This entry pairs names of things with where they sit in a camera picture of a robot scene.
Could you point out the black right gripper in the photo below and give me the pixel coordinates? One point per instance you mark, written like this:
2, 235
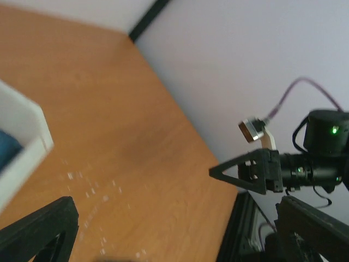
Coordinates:
249, 171

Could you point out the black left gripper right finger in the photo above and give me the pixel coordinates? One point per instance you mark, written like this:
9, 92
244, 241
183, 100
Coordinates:
308, 234

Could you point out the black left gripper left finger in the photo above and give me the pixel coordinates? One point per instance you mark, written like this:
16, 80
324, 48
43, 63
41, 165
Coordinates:
47, 234

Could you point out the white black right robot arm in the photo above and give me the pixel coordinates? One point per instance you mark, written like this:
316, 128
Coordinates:
326, 135

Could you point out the white plastic bin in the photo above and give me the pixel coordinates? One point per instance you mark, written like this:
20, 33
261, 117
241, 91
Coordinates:
24, 120

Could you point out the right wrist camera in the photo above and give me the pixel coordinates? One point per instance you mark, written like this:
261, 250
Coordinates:
254, 129

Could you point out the black frame rail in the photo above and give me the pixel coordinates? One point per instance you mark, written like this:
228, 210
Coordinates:
147, 18

